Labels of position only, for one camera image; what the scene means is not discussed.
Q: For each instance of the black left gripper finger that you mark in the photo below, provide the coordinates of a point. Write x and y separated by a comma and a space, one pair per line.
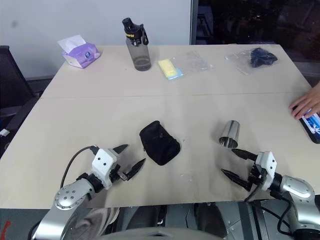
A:
121, 148
135, 169

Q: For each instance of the purple tissue pack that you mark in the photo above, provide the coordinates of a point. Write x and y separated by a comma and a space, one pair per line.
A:
81, 56

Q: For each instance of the person's bare hand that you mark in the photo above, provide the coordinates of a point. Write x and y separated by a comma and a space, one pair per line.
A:
306, 102

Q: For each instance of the black office chair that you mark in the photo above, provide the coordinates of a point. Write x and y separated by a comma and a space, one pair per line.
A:
13, 85

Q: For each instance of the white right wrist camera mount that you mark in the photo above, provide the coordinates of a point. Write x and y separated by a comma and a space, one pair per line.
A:
268, 167

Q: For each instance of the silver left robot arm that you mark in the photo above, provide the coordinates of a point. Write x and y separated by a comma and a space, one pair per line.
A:
72, 193

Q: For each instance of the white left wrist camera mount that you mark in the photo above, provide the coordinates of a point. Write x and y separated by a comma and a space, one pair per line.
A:
103, 163

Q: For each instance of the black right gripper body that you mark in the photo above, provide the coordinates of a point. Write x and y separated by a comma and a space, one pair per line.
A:
255, 175

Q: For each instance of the black crumpled fabric pouch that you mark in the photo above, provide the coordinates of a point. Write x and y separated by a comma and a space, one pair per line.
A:
262, 58

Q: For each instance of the grey metal robot base plate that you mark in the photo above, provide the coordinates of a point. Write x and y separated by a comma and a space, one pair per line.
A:
240, 220

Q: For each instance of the shiny steel cup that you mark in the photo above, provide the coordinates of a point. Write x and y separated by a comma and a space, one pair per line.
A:
231, 133

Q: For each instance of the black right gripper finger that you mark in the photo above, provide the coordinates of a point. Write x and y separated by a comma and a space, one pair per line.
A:
243, 153
236, 179

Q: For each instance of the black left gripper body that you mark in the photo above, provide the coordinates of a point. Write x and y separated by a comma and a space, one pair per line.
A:
117, 173

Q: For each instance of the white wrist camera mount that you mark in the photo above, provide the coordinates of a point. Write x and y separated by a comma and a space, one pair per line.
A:
268, 167
103, 163

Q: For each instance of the empty clear plastic bag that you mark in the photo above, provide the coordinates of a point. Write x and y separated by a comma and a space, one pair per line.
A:
193, 62

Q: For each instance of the dark rounded robot body shapes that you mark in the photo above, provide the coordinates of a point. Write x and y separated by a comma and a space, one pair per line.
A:
160, 220

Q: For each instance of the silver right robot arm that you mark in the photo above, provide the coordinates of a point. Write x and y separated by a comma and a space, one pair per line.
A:
297, 190

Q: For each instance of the grey water bottle black lid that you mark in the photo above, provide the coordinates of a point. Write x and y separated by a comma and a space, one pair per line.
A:
138, 47

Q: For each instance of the yellow sponge blue pack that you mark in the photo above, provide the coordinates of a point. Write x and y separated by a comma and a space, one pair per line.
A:
168, 68

